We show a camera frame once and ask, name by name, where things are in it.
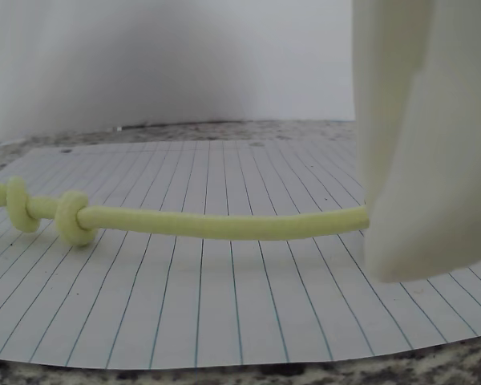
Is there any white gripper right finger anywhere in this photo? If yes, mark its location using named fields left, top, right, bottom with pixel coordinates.
left=364, top=0, right=481, bottom=283

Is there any white backdrop board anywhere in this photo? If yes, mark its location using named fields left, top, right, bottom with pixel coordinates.
left=0, top=0, right=358, bottom=149

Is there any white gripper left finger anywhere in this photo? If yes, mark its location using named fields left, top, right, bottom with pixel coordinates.
left=352, top=0, right=430, bottom=208

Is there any yellow knotted rope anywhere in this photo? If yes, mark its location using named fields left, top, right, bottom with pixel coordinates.
left=0, top=176, right=372, bottom=248

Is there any lined white paper sheet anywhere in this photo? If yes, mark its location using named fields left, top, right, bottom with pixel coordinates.
left=0, top=140, right=481, bottom=372

